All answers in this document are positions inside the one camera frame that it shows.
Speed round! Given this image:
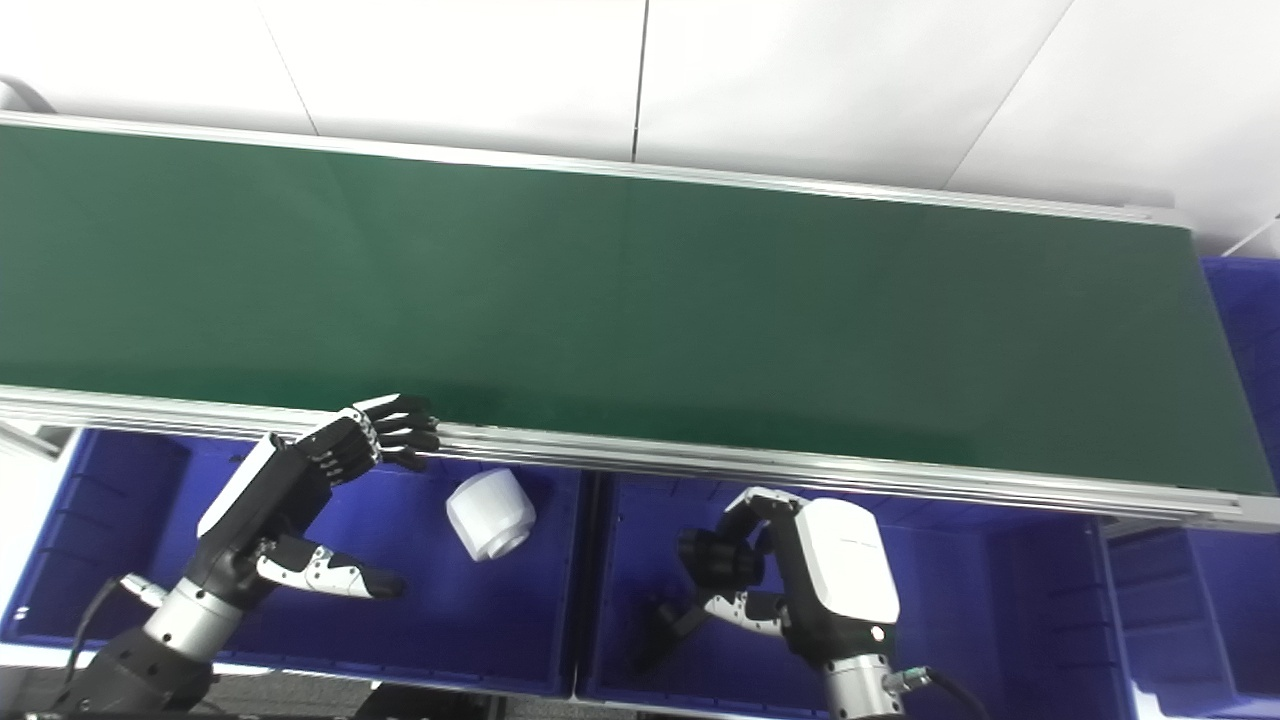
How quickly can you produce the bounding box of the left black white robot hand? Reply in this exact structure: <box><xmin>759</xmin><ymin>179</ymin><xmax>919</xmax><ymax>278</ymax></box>
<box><xmin>185</xmin><ymin>393</ymin><xmax>442</xmax><ymax>613</ymax></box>

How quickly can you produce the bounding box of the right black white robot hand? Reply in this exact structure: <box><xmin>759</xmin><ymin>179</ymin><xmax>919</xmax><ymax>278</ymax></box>
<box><xmin>700</xmin><ymin>486</ymin><xmax>901</xmax><ymax>669</ymax></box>

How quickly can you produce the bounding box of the black flange part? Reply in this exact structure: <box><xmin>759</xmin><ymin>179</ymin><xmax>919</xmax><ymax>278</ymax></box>
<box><xmin>677</xmin><ymin>526</ymin><xmax>767</xmax><ymax>594</ymax></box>

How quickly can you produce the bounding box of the green conveyor belt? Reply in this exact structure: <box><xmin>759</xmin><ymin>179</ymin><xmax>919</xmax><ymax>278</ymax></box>
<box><xmin>0</xmin><ymin>125</ymin><xmax>1277</xmax><ymax>497</ymax></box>
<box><xmin>0</xmin><ymin>110</ymin><xmax>1280</xmax><ymax>533</ymax></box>

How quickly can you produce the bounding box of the blue plastic bin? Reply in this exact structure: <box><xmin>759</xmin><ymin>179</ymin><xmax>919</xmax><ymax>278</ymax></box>
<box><xmin>578</xmin><ymin>472</ymin><xmax>1136</xmax><ymax>720</ymax></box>
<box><xmin>1100</xmin><ymin>525</ymin><xmax>1280</xmax><ymax>720</ymax></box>
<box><xmin>0</xmin><ymin>428</ymin><xmax>587</xmax><ymax>699</ymax></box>
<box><xmin>1198</xmin><ymin>257</ymin><xmax>1280</xmax><ymax>493</ymax></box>

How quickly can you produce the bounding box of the white cylindrical plastic part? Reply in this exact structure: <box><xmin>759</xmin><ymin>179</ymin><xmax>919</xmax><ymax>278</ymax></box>
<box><xmin>446</xmin><ymin>468</ymin><xmax>538</xmax><ymax>563</ymax></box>

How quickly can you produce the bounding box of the aluminium conveyor support leg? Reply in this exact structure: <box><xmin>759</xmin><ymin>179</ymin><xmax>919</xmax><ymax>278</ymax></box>
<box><xmin>0</xmin><ymin>420</ymin><xmax>63</xmax><ymax>461</ymax></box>

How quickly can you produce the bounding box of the grey conveyor end cover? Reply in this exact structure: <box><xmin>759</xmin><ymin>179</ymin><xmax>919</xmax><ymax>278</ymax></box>
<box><xmin>0</xmin><ymin>75</ymin><xmax>57</xmax><ymax>114</ymax></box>

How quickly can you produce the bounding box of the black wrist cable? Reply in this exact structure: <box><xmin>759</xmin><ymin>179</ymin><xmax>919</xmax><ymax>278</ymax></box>
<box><xmin>885</xmin><ymin>664</ymin><xmax>993</xmax><ymax>720</ymax></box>
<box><xmin>65</xmin><ymin>573</ymin><xmax>169</xmax><ymax>693</ymax></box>

